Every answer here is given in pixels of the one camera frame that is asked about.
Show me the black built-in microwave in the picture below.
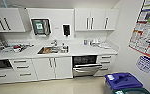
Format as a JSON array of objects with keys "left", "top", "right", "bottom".
[{"left": 0, "top": 59, "right": 14, "bottom": 70}]

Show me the teal spray bottle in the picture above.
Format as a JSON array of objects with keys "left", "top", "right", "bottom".
[{"left": 2, "top": 0, "right": 9, "bottom": 9}]

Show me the stainless steel dishwasher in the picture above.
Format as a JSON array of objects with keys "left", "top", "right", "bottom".
[{"left": 71, "top": 54, "right": 104, "bottom": 78}]

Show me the steel kitchen sink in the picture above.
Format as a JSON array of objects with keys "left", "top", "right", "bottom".
[{"left": 36, "top": 45, "right": 70, "bottom": 55}]

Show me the black wall soap dispenser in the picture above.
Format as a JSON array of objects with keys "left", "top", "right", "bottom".
[{"left": 62, "top": 23, "right": 72, "bottom": 37}]

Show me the stack of white dishes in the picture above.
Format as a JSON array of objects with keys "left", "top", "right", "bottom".
[{"left": 90, "top": 38, "right": 101, "bottom": 47}]

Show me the steel paper towel dispenser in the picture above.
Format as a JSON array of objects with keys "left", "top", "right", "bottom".
[{"left": 30, "top": 18, "right": 52, "bottom": 37}]

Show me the blue dish soap bottle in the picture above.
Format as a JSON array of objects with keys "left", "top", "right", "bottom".
[{"left": 83, "top": 38, "right": 89, "bottom": 46}]

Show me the chrome sink faucet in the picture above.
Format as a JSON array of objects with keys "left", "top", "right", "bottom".
[{"left": 50, "top": 39, "right": 59, "bottom": 47}]

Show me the large colourful wall poster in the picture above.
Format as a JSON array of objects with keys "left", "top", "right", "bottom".
[{"left": 128, "top": 0, "right": 150, "bottom": 62}]

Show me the white dish cloth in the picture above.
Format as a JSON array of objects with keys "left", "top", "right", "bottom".
[{"left": 100, "top": 42, "right": 114, "bottom": 50}]

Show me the dish rack with dishes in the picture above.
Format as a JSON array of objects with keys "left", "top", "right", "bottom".
[{"left": 4, "top": 43, "right": 34, "bottom": 54}]

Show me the green lidded bin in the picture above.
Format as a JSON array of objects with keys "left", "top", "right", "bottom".
[{"left": 113, "top": 87, "right": 150, "bottom": 94}]

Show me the white drawer unit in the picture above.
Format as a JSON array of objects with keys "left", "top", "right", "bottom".
[
  {"left": 95, "top": 54, "right": 117, "bottom": 77},
  {"left": 0, "top": 58, "right": 39, "bottom": 85}
]

